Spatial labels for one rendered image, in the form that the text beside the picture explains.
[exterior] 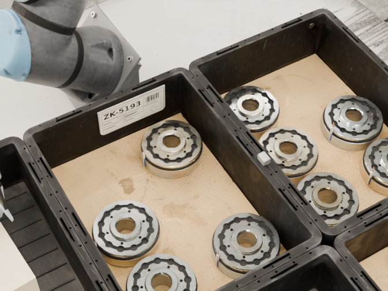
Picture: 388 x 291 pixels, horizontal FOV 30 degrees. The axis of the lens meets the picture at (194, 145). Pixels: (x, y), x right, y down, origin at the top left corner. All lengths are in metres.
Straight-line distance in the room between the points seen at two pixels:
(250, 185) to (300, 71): 0.31
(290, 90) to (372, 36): 0.38
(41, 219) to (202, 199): 0.26
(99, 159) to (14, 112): 0.32
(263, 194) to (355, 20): 0.69
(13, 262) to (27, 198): 0.39
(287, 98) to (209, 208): 0.28
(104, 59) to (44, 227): 0.36
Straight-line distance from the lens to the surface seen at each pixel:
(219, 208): 1.17
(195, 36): 1.62
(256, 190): 1.14
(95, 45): 1.36
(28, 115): 1.49
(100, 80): 1.37
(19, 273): 0.82
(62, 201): 1.07
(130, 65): 1.37
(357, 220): 1.07
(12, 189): 1.22
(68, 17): 1.27
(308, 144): 1.23
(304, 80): 1.37
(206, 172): 1.21
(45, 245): 1.16
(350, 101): 1.30
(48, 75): 1.31
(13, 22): 1.27
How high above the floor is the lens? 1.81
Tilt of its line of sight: 52 degrees down
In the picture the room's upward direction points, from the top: 2 degrees clockwise
